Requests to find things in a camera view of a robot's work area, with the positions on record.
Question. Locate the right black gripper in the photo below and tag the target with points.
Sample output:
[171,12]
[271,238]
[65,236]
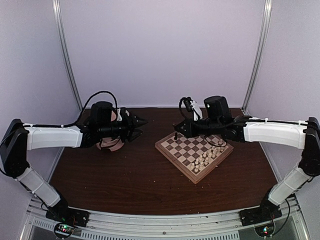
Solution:
[189,127]

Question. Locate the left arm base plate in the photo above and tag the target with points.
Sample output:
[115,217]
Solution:
[72,217]

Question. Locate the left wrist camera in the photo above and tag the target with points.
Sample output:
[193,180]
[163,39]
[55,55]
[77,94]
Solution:
[122,113]

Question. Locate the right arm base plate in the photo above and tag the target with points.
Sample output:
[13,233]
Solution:
[258,215]

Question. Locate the aluminium frame post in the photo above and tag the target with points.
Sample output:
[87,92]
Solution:
[263,35]
[65,53]

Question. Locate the pink double pet bowl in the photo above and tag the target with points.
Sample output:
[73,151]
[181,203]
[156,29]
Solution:
[113,144]

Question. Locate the right aluminium frame post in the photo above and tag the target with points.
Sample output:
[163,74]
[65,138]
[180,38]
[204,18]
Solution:
[263,35]

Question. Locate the circuit board with leds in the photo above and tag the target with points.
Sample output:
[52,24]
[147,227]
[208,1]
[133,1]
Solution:
[265,230]
[63,229]

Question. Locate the wooden chess board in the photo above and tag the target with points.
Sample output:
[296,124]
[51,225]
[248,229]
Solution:
[180,152]

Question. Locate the right circuit board with LEDs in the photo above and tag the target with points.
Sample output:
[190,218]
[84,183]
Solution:
[265,230]

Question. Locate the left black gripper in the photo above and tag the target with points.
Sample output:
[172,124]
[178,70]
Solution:
[130,126]

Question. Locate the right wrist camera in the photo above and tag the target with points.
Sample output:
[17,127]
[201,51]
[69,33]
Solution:
[193,107]

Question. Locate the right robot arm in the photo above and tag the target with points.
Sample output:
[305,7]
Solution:
[303,135]

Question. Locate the front aluminium rail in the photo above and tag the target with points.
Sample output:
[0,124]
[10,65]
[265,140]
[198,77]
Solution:
[225,225]

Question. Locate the left circuit board with LEDs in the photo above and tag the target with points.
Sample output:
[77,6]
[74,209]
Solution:
[63,229]

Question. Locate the white chess pieces group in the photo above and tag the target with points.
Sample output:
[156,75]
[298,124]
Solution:
[203,158]

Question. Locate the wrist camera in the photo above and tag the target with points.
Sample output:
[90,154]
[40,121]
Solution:
[193,107]
[122,113]

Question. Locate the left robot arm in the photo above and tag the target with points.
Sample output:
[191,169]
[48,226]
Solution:
[22,137]

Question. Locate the left aluminium frame post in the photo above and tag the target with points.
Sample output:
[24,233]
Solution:
[65,53]

